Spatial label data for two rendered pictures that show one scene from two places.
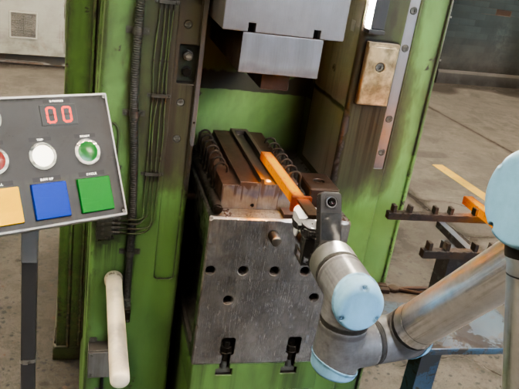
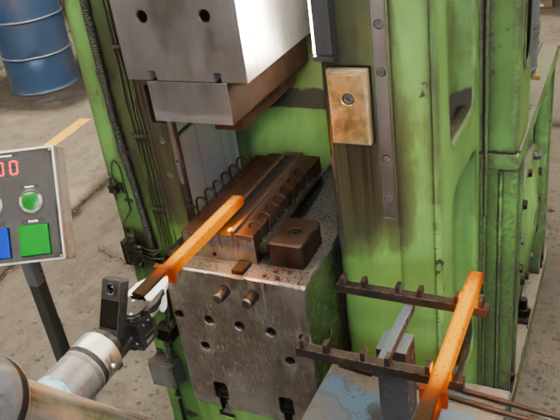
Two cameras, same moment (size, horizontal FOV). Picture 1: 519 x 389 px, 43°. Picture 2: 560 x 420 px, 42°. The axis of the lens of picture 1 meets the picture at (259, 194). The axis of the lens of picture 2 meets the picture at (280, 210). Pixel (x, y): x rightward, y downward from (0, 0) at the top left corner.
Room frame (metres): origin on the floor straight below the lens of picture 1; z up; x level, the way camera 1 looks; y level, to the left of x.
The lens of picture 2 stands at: (0.65, -1.17, 1.86)
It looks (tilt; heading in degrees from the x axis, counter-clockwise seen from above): 29 degrees down; 45
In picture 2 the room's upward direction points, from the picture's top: 8 degrees counter-clockwise
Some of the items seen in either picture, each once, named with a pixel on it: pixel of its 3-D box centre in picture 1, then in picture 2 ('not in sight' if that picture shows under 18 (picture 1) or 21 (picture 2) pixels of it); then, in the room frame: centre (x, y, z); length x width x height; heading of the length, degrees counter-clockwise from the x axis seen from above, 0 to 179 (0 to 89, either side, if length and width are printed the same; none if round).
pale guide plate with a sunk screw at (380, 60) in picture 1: (377, 74); (350, 106); (1.80, -0.26, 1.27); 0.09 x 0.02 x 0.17; 107
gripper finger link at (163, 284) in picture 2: not in sight; (161, 297); (1.31, -0.13, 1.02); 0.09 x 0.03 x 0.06; 14
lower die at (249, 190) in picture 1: (242, 164); (256, 201); (1.79, 0.06, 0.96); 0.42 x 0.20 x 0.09; 17
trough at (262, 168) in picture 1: (252, 153); (262, 189); (1.80, 0.04, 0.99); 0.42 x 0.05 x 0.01; 17
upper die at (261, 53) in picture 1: (260, 38); (234, 68); (1.79, 0.06, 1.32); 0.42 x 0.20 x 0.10; 17
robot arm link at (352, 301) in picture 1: (349, 291); (67, 391); (1.05, -0.19, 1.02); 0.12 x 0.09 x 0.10; 16
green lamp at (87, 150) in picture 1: (87, 151); (30, 201); (1.35, 0.39, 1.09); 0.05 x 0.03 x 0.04; 107
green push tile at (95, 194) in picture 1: (94, 194); (35, 239); (1.32, 0.36, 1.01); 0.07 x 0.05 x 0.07; 132
